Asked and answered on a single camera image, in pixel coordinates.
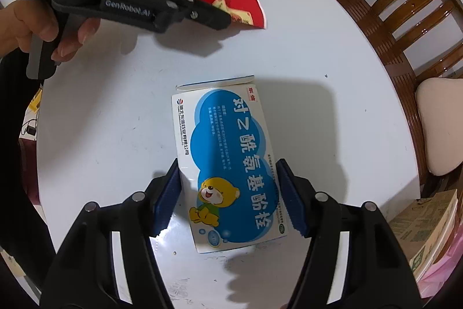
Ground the blue white medicine box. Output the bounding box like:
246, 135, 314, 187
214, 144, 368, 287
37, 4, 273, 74
172, 75, 288, 253

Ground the person's left hand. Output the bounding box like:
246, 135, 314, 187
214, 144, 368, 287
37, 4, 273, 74
1, 0, 100, 62

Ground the tan green carton box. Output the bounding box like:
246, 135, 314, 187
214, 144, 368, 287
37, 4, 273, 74
389, 189, 458, 281

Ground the pink plastic bag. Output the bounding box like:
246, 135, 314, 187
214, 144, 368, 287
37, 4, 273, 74
418, 240, 462, 298

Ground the beige cushion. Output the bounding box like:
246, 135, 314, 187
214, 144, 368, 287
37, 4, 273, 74
416, 78, 462, 176

